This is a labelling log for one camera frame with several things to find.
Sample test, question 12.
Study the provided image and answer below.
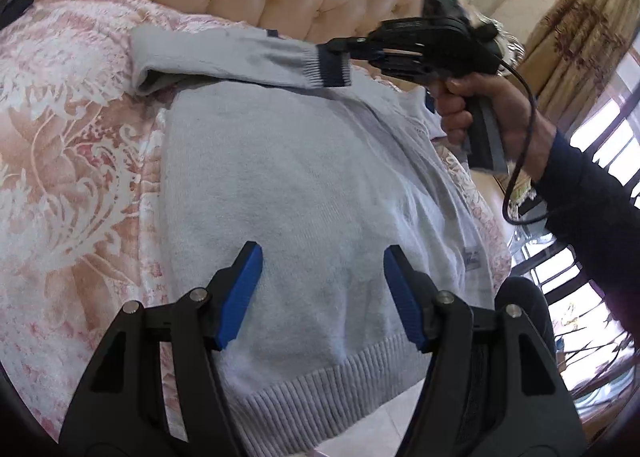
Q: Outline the person's right forearm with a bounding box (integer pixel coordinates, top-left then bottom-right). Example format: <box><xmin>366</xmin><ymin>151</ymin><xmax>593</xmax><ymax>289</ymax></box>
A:
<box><xmin>530</xmin><ymin>130</ymin><xmax>640</xmax><ymax>338</ymax></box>

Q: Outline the person's leg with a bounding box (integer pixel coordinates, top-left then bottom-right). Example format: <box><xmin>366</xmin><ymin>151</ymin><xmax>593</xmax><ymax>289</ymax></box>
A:
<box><xmin>460</xmin><ymin>276</ymin><xmax>558</xmax><ymax>443</ymax></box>

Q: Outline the black cable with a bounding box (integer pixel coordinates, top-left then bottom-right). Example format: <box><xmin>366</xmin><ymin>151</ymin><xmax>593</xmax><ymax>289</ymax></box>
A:
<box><xmin>492</xmin><ymin>57</ymin><xmax>556</xmax><ymax>227</ymax></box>

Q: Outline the brown patterned curtain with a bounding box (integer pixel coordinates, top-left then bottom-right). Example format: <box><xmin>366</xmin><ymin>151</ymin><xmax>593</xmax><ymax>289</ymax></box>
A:
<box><xmin>487</xmin><ymin>0</ymin><xmax>640</xmax><ymax>113</ymax></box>

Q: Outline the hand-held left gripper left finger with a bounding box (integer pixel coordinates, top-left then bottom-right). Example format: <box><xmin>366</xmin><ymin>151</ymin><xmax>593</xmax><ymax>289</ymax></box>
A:
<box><xmin>59</xmin><ymin>240</ymin><xmax>264</xmax><ymax>457</ymax></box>

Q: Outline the grey knit sweater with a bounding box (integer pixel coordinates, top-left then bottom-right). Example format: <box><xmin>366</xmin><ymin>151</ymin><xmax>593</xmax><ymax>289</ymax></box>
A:
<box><xmin>129</xmin><ymin>23</ymin><xmax>501</xmax><ymax>455</ymax></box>

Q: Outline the person's right hand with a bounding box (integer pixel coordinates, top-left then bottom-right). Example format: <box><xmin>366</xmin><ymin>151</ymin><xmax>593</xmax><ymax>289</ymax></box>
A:
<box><xmin>434</xmin><ymin>71</ymin><xmax>557</xmax><ymax>182</ymax></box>

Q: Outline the black framed window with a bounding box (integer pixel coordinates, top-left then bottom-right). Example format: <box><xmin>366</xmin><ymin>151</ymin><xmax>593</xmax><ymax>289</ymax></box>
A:
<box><xmin>567</xmin><ymin>50</ymin><xmax>640</xmax><ymax>210</ymax></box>

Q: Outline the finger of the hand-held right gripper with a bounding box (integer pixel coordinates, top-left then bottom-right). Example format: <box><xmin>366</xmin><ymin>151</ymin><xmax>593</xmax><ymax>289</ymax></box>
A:
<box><xmin>315</xmin><ymin>35</ymin><xmax>422</xmax><ymax>56</ymax></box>
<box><xmin>350</xmin><ymin>55</ymin><xmax>434</xmax><ymax>84</ymax></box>

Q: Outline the pink floral blanket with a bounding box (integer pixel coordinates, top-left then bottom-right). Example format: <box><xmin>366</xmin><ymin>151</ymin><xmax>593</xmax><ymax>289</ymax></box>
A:
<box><xmin>0</xmin><ymin>0</ymin><xmax>513</xmax><ymax>443</ymax></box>

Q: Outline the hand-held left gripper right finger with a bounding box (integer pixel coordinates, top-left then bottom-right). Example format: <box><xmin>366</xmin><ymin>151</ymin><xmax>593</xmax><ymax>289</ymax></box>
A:
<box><xmin>383</xmin><ymin>244</ymin><xmax>587</xmax><ymax>457</ymax></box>

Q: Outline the dark folded garment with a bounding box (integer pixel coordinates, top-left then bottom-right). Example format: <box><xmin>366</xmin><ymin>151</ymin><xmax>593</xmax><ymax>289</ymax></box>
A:
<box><xmin>0</xmin><ymin>0</ymin><xmax>37</xmax><ymax>30</ymax></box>

